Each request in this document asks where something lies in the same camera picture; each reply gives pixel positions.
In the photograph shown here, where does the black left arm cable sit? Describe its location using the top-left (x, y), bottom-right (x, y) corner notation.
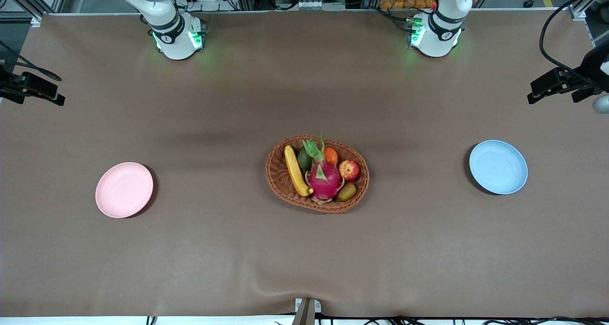
top-left (539, 0), bottom-right (609, 78)

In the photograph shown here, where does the brown wicker basket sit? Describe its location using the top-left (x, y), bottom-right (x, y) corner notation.
top-left (265, 134), bottom-right (370, 214)

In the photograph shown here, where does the brown table cloth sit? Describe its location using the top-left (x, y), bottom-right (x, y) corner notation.
top-left (0, 9), bottom-right (609, 318)

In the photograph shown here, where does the blue round plate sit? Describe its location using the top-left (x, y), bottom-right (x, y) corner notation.
top-left (469, 140), bottom-right (529, 195)

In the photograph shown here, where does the yellow banana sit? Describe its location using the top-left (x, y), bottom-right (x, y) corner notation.
top-left (284, 145), bottom-right (314, 197)

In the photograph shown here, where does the pink round plate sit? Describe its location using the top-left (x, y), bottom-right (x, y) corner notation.
top-left (95, 162), bottom-right (154, 219)

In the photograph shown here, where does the dark green avocado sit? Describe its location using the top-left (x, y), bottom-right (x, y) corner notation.
top-left (297, 147), bottom-right (314, 172)

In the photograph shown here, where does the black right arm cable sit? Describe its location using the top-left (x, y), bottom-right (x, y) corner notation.
top-left (0, 40), bottom-right (62, 82)

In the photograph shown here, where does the brown green kiwi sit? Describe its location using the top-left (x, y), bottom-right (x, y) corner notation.
top-left (336, 183), bottom-right (357, 202)

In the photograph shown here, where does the metal table bracket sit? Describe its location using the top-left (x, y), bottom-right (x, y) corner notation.
top-left (291, 297), bottom-right (322, 325)

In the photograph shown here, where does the pink dragon fruit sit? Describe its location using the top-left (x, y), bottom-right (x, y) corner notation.
top-left (302, 132), bottom-right (345, 206)

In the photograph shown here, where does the red yellow apple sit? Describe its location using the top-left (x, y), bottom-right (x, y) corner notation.
top-left (338, 160), bottom-right (361, 182)

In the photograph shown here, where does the white terminal strip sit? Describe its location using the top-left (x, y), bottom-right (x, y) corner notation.
top-left (285, 0), bottom-right (345, 10)

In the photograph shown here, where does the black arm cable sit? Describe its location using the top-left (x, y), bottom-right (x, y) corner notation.
top-left (539, 0), bottom-right (609, 78)
top-left (0, 40), bottom-right (62, 82)

